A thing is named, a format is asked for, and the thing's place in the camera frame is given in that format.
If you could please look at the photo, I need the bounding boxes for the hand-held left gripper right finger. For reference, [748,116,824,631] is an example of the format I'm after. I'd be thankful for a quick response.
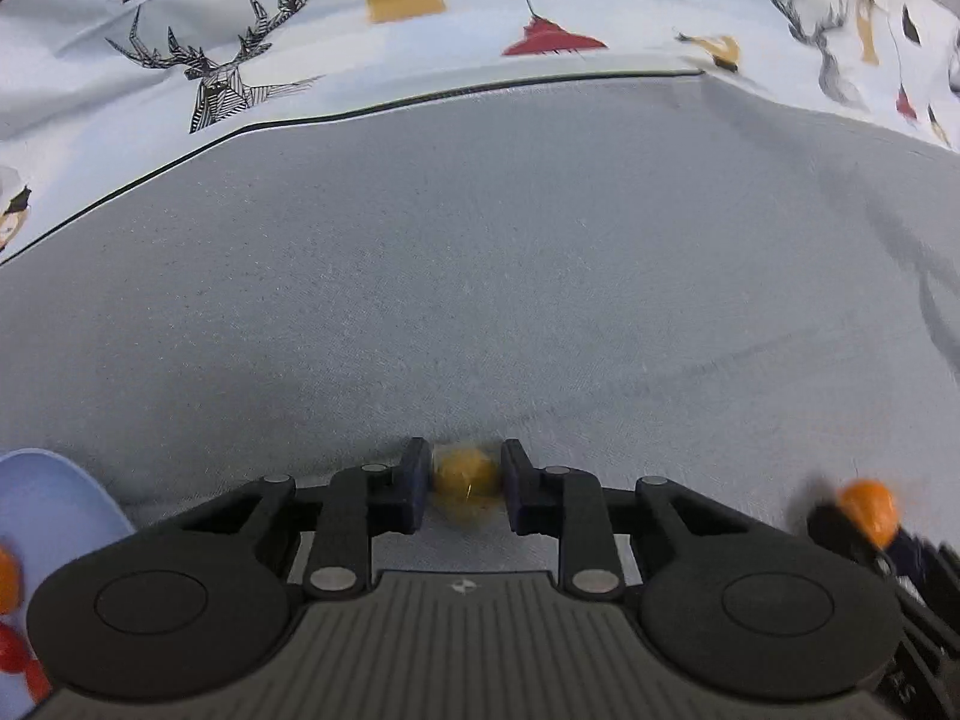
[500,438,760,602]

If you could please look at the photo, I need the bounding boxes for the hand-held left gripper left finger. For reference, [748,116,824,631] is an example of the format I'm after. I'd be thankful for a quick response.
[159,436,433,602]

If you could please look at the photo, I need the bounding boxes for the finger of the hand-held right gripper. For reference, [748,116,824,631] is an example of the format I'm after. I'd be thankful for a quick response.
[805,502,877,568]
[882,529,947,590]

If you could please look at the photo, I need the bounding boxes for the small orange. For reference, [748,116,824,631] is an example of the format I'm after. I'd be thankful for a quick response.
[0,546,23,614]
[836,479,899,550]

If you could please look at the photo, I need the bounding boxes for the yellow-brown longan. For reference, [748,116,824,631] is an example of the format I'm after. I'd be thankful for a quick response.
[433,446,502,523]

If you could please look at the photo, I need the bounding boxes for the light blue plate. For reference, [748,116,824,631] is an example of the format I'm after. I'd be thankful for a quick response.
[0,448,140,720]

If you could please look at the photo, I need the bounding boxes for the grey tablecloth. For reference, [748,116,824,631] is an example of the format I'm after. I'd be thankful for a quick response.
[0,71,960,601]

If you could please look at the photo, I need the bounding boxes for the deer and lamp printed cloth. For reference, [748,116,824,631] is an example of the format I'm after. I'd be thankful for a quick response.
[0,0,960,265]

